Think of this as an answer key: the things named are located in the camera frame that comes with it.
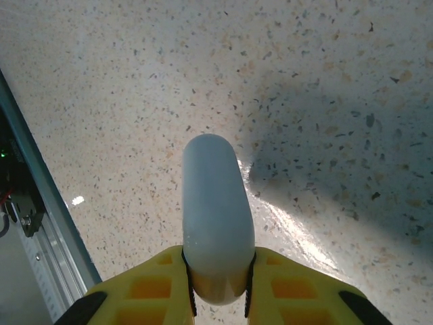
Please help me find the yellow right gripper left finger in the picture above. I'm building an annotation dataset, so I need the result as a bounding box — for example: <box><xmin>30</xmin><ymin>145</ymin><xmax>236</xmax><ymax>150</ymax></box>
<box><xmin>55</xmin><ymin>245</ymin><xmax>198</xmax><ymax>325</ymax></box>

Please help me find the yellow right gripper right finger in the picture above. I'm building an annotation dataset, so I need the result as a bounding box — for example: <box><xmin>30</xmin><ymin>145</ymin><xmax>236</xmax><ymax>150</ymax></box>
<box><xmin>243</xmin><ymin>246</ymin><xmax>395</xmax><ymax>325</ymax></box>

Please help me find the white earbud charging case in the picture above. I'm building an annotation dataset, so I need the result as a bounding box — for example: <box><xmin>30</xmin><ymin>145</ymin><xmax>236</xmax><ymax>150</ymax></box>
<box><xmin>181</xmin><ymin>133</ymin><xmax>256</xmax><ymax>307</ymax></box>

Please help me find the grey metal shelf plate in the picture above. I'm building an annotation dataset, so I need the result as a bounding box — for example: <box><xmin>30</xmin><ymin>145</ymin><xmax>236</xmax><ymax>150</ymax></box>
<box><xmin>0</xmin><ymin>216</ymin><xmax>58</xmax><ymax>325</ymax></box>

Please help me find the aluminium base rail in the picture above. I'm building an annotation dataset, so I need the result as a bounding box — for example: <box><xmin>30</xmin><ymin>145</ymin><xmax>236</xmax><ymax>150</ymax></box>
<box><xmin>0</xmin><ymin>69</ymin><xmax>103</xmax><ymax>305</ymax></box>

